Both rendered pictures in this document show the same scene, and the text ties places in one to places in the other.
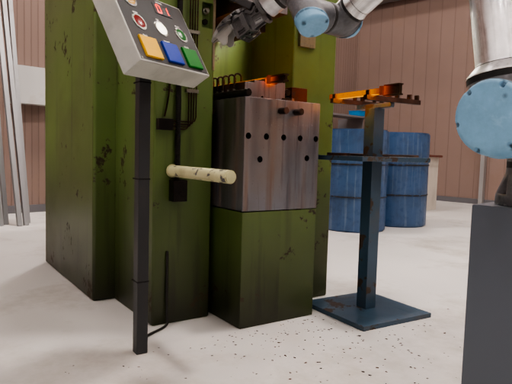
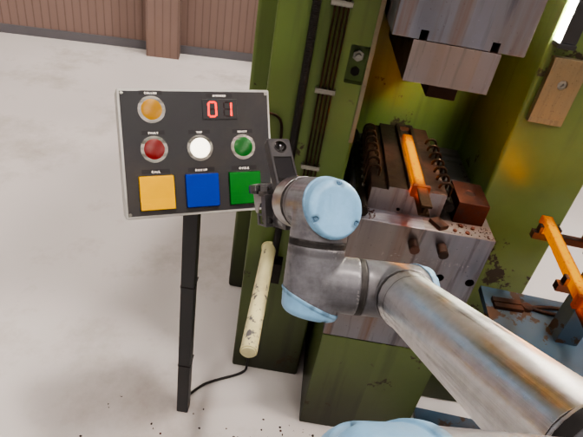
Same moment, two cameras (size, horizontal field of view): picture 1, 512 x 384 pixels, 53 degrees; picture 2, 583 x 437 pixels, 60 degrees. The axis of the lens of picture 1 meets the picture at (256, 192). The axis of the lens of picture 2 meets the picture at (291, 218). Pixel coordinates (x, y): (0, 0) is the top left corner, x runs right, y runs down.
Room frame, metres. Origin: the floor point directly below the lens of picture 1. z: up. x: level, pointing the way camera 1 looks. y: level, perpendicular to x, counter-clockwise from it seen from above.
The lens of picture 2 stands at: (0.98, -0.42, 1.62)
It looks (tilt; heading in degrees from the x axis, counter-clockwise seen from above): 34 degrees down; 34
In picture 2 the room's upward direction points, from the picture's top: 10 degrees clockwise
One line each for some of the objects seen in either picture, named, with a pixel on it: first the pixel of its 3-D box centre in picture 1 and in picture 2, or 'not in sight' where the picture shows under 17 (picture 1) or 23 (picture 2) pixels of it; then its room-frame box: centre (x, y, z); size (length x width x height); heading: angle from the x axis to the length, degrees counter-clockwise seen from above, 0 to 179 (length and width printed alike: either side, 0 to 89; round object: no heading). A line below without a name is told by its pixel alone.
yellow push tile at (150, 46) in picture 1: (150, 48); (157, 192); (1.58, 0.33, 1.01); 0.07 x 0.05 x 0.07; 149
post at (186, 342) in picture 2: (142, 196); (188, 298); (1.73, 0.39, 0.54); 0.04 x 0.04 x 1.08; 34
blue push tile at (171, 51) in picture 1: (171, 53); (202, 190); (1.66, 0.28, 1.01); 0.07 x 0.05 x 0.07; 149
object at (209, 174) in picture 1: (198, 173); (259, 293); (1.84, 0.21, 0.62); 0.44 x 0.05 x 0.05; 34
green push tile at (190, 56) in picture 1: (191, 59); (245, 187); (1.75, 0.23, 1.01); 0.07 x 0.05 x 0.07; 149
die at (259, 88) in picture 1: (238, 93); (399, 163); (2.29, 0.09, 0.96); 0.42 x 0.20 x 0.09; 34
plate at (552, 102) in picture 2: (307, 28); (557, 92); (2.40, -0.21, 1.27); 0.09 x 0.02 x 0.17; 124
